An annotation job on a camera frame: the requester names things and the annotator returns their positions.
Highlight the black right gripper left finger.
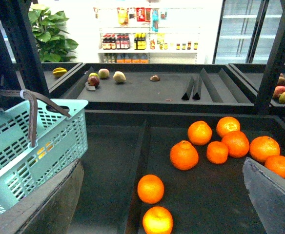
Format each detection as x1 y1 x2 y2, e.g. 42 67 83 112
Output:
0 159 84 234

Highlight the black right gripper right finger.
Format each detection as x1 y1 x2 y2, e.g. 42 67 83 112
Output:
243 157 285 234

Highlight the light teal plastic basket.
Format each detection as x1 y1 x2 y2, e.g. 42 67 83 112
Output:
0 99 88 214

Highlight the yellow mango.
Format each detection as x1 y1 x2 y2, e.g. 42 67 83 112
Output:
37 141 53 159

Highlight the orange lower right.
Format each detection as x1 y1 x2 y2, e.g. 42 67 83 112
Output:
265 156 285 179

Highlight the orange large right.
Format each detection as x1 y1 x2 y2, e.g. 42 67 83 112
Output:
249 136 281 163

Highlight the orange centre right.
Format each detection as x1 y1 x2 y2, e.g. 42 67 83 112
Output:
221 131 249 158

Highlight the orange small centre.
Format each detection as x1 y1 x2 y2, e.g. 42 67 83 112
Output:
206 141 229 164

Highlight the orange top right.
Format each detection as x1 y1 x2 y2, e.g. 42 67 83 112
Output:
216 117 241 138

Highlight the orange front middle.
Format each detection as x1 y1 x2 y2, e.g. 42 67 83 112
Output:
137 174 164 204

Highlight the orange top centre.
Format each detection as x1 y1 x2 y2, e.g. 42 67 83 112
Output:
187 120 212 146

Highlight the orange with green stem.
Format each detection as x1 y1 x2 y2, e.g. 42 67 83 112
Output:
170 140 199 171

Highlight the orange front bottom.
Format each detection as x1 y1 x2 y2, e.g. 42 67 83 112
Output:
142 206 173 234

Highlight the white zip tie left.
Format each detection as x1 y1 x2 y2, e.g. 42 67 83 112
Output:
20 90 26 99

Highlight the black fruit display tray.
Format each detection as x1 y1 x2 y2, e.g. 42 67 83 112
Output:
43 63 285 234

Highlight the yellow starfruit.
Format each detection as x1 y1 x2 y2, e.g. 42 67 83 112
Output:
52 67 67 78

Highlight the green potted plant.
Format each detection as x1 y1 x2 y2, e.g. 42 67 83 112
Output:
28 3 79 63

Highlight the glass door refrigerator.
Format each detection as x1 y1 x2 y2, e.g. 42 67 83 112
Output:
212 0 285 64

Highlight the white grocery shelf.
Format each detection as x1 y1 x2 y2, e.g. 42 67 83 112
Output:
94 1 203 64

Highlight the brown basket handle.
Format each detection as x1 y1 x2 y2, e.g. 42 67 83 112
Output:
0 89 71 148

